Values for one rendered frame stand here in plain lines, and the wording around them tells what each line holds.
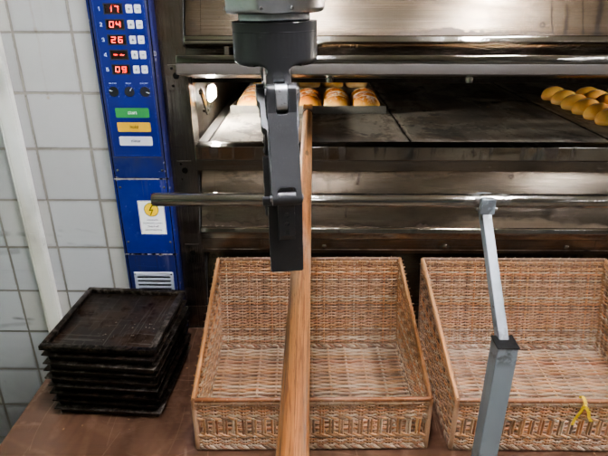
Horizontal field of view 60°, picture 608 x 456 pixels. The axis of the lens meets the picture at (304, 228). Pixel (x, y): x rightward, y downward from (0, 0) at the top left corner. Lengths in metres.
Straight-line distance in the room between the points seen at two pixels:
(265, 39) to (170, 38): 1.02
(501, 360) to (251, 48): 0.82
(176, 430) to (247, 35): 1.12
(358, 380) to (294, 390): 0.98
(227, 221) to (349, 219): 0.36
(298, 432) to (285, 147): 0.26
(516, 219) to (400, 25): 0.64
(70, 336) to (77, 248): 0.36
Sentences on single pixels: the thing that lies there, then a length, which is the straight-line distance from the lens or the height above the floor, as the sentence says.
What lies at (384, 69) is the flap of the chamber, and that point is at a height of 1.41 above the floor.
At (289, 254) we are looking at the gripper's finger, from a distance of 0.48.
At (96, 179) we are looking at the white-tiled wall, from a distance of 1.63.
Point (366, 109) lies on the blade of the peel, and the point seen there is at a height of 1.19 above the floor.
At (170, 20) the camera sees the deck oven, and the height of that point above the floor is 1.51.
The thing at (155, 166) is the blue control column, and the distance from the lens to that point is 1.52.
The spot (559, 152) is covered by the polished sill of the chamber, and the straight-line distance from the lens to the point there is 1.64.
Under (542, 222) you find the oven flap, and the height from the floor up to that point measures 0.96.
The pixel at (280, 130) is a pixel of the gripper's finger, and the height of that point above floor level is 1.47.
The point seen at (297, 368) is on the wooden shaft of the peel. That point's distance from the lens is 0.58.
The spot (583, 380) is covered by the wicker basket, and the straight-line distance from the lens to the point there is 1.70.
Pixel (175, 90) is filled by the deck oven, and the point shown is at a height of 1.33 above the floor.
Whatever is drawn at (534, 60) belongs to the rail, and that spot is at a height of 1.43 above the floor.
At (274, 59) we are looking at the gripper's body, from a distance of 0.46.
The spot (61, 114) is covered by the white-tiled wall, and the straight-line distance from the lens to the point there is 1.60.
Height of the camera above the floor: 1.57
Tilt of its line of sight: 24 degrees down
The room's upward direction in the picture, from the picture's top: straight up
